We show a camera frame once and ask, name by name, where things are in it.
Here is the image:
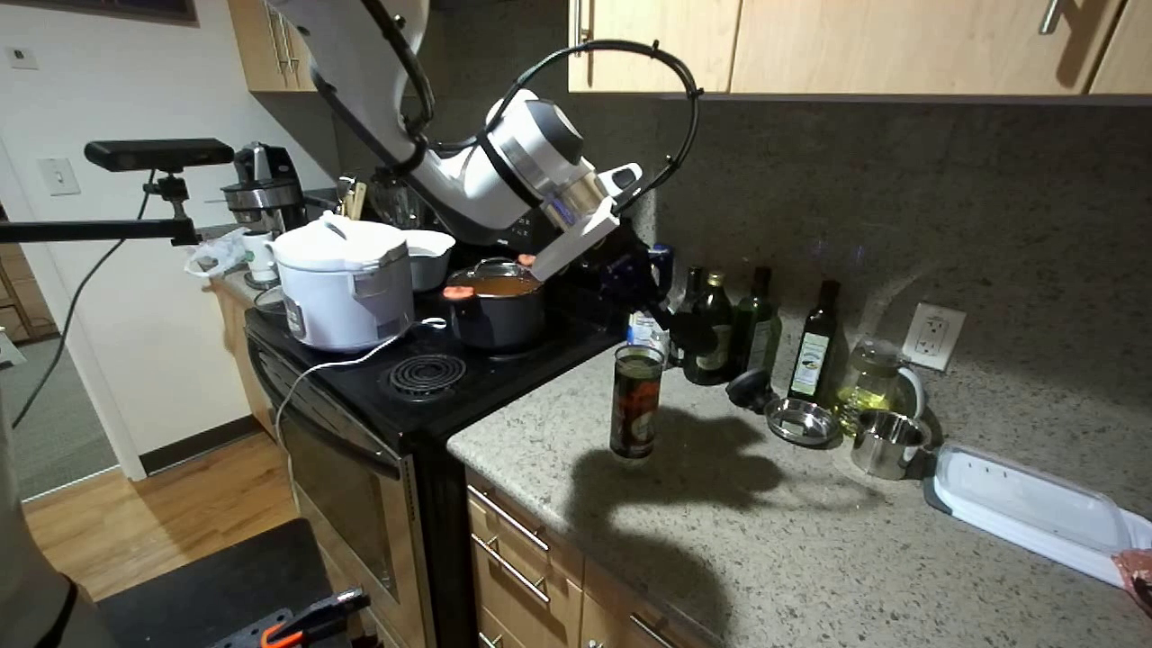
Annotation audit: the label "white rice cooker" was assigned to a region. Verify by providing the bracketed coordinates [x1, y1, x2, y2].
[273, 211, 412, 354]

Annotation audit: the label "tall labelled oil bottle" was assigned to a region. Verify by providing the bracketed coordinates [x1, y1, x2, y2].
[787, 279, 838, 403]

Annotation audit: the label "white power cable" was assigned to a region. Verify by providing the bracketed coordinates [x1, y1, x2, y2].
[270, 312, 451, 449]

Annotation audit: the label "dark green glass bottle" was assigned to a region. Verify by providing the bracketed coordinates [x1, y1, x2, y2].
[736, 266, 780, 372]

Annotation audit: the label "dark olive oil bottle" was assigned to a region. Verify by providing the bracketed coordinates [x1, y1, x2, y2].
[682, 271, 734, 386]

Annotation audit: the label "dark pot with lid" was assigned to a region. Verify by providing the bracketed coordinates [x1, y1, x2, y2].
[440, 255, 546, 354]

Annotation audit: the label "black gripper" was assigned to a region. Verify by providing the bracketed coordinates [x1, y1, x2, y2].
[562, 231, 661, 325]

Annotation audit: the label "stainless steel cup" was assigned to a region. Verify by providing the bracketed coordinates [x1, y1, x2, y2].
[849, 409, 936, 480]

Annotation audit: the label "black camera on stand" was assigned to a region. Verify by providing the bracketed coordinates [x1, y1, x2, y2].
[0, 132, 237, 252]

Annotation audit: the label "white plastic tray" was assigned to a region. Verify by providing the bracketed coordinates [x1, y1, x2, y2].
[930, 441, 1152, 587]

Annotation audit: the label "tall dark snack can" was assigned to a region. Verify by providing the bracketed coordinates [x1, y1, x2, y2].
[609, 344, 661, 459]

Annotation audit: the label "black stove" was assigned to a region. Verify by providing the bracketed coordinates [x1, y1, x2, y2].
[248, 273, 622, 648]

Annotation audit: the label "white wall outlet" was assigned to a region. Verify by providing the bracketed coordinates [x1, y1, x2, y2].
[902, 303, 964, 372]

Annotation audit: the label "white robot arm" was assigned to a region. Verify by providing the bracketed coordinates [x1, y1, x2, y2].
[267, 0, 658, 318]

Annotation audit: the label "glass oil cruet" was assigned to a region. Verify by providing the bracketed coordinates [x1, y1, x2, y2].
[834, 337, 926, 434]

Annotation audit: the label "small round metal dish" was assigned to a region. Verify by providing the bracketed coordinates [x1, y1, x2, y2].
[768, 399, 834, 449]

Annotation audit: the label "wooden upper cabinets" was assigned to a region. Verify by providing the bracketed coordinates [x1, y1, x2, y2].
[248, 0, 1152, 96]

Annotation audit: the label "wooden lower drawers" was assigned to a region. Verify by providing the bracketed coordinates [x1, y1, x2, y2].
[466, 475, 711, 648]

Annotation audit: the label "black coffee maker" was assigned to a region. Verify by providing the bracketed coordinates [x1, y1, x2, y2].
[223, 144, 301, 233]

